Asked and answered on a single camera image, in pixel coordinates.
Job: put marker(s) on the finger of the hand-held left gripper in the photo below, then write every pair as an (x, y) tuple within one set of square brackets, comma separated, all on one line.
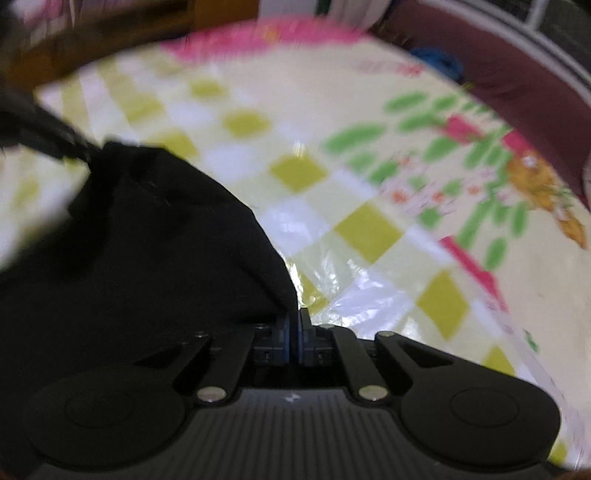
[(44, 129)]

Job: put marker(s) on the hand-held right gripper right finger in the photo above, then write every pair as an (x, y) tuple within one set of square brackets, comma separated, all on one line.
[(303, 339)]

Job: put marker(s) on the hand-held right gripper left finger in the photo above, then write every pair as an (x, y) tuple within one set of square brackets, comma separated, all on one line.
[(291, 340)]

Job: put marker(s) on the black pants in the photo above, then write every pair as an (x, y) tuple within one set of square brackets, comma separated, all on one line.
[(152, 258)]

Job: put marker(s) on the brown wooden furniture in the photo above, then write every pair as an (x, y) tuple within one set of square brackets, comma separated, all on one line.
[(115, 32)]

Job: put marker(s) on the printed checkered bed sheet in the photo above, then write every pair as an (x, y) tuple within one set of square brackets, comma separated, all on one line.
[(351, 184)]

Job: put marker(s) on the blue cloth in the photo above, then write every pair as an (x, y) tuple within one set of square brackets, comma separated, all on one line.
[(438, 60)]

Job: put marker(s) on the maroon headboard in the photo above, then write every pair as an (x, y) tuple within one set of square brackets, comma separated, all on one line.
[(508, 78)]

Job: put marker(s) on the white framed window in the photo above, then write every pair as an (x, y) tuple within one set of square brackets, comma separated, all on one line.
[(561, 32)]

